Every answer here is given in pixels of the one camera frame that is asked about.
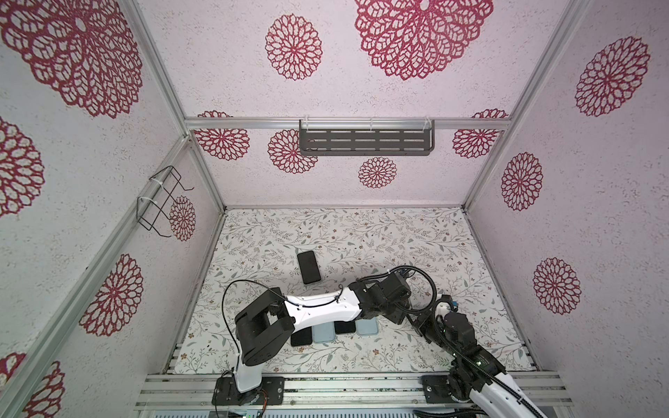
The light blue phone case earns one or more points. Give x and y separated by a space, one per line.
323 333
367 327

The black phone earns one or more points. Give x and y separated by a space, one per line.
302 338

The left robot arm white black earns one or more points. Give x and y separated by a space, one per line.
265 325

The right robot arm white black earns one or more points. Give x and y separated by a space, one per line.
476 376

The dark metal wall shelf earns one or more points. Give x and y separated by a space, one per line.
369 142

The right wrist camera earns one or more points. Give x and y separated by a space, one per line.
445 305

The black wire wall rack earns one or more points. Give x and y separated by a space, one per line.
168 211

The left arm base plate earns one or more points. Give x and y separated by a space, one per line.
270 393

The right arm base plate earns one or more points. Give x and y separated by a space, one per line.
444 388

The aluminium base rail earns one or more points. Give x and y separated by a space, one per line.
335 391

